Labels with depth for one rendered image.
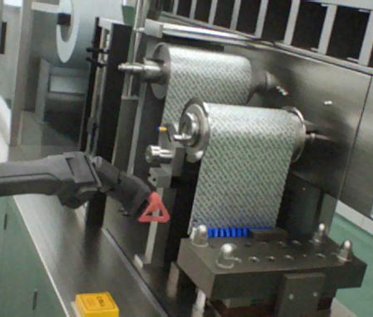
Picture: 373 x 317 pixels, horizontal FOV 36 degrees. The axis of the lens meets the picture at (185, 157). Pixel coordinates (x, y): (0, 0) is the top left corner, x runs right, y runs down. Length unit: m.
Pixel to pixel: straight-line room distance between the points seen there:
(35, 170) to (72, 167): 0.09
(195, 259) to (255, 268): 0.12
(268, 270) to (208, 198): 0.22
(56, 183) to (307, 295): 0.58
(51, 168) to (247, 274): 0.45
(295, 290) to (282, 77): 0.61
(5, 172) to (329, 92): 0.80
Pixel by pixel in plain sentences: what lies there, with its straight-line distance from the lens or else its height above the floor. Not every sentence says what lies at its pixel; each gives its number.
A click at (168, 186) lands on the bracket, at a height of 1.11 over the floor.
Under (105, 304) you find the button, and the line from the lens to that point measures 1.21.
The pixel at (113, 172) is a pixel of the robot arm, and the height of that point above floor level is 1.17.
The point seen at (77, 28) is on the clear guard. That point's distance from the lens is 2.19.
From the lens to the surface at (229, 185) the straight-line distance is 1.33.
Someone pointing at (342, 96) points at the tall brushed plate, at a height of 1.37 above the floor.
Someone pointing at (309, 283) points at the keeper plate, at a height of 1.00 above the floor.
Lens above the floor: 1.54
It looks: 16 degrees down
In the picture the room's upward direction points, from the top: 10 degrees clockwise
